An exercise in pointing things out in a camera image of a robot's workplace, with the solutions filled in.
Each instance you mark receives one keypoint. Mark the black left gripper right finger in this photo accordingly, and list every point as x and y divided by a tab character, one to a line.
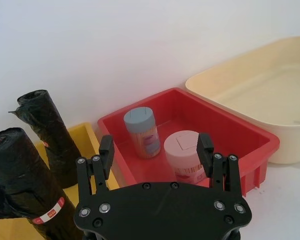
205	155

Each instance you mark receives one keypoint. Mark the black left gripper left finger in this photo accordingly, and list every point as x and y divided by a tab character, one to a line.
106	156

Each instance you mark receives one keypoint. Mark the toothpick jar pink lid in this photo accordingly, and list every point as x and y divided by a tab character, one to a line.
182	155

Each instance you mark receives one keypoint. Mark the yellow plastic bin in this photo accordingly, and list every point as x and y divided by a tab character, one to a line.
86	140

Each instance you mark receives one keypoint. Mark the red plastic bin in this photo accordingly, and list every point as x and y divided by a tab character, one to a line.
230	135

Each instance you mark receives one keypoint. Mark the toothpick jar blue lid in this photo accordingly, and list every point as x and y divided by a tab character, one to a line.
142	132

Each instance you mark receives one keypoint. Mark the black bag roll torn end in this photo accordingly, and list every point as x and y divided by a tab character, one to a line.
55	140

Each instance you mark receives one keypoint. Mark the cream plastic basin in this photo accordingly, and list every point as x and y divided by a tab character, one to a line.
265	97

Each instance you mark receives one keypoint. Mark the black bag roll white label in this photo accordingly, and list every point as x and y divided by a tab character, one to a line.
22	175

